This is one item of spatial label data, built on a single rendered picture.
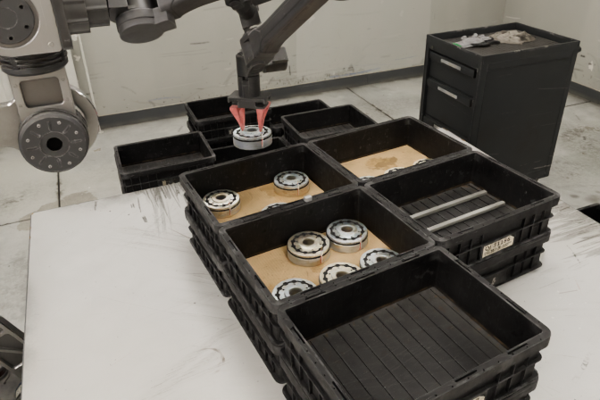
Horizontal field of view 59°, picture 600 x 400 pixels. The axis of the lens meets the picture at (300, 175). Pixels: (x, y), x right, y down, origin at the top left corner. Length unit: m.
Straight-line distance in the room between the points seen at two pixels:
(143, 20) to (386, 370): 0.76
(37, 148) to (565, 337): 1.25
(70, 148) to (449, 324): 0.89
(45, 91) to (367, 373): 0.88
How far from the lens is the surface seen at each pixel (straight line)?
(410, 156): 1.77
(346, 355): 1.08
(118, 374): 1.29
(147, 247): 1.62
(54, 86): 1.28
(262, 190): 1.57
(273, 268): 1.27
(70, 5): 0.96
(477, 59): 2.67
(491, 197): 1.60
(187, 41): 4.23
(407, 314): 1.17
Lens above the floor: 1.63
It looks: 29 degrees down
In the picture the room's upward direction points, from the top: 1 degrees counter-clockwise
